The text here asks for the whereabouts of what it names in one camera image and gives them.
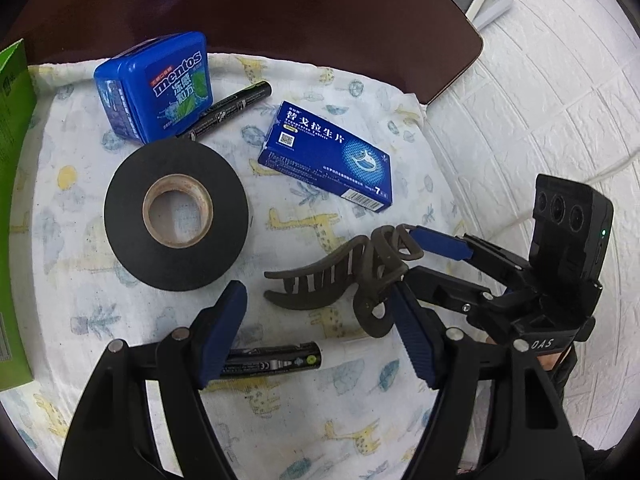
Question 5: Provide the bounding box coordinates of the blue medicine box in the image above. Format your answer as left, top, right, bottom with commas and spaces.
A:
257, 101, 393, 208

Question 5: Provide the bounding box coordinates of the person's right forearm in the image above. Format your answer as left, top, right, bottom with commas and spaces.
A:
539, 347, 581, 401

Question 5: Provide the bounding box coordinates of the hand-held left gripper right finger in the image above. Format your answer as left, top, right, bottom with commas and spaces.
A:
390, 282, 587, 480

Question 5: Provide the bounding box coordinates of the white frame panel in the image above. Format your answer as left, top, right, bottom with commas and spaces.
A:
472, 0, 513, 31

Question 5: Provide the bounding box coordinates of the green cardboard box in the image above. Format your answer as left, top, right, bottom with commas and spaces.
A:
0, 39, 38, 391

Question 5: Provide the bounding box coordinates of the black tape roll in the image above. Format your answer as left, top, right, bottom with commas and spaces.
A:
104, 140, 250, 291

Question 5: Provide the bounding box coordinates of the black pen with green label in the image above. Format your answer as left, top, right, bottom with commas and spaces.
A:
220, 341, 326, 378

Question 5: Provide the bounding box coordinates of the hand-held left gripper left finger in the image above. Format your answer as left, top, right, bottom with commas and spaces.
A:
57, 280, 249, 480

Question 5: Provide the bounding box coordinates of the white wall tube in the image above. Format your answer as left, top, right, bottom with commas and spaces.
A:
587, 147, 640, 183

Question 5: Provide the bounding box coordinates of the blue mint tin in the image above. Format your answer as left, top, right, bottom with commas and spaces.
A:
93, 31, 215, 145

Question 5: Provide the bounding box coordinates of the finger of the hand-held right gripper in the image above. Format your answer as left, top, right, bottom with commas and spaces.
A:
402, 266, 496, 318
407, 226, 533, 291

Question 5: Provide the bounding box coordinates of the dark brown hair claw clip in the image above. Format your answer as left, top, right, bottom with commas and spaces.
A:
263, 225, 425, 338

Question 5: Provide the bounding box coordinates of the brown wooden headboard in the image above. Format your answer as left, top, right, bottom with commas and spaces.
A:
0, 0, 485, 107

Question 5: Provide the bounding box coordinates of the black marker pen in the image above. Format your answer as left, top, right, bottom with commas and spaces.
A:
176, 81, 272, 142

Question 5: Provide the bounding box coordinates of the giraffe printed blanket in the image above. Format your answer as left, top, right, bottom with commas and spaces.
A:
0, 52, 506, 480

